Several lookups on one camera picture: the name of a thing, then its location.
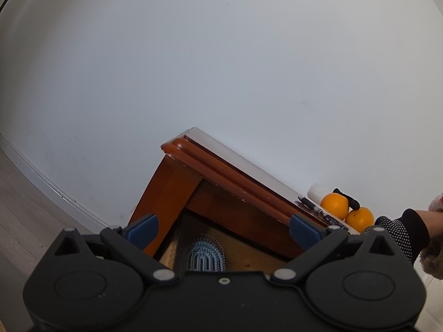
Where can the gloved hand, black dotted glove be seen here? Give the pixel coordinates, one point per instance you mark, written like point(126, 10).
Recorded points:
point(408, 231)

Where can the brown wooden nightstand cabinet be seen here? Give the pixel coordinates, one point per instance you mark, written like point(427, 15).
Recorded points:
point(201, 183)

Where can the blue hair brush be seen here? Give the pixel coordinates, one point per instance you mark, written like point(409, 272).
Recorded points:
point(205, 254)

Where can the white roll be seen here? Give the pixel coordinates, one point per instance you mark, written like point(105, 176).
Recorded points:
point(317, 192)

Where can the furry brown sleeve forearm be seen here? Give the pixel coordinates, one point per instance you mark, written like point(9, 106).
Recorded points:
point(431, 256)

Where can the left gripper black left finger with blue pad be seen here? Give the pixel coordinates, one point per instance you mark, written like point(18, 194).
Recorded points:
point(128, 243)

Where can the black marker pen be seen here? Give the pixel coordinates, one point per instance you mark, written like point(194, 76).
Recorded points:
point(319, 211)

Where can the orange fruit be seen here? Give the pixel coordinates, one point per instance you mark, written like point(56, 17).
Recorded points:
point(360, 219)
point(335, 204)

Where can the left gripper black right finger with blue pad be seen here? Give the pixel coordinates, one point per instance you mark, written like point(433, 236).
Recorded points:
point(318, 244)

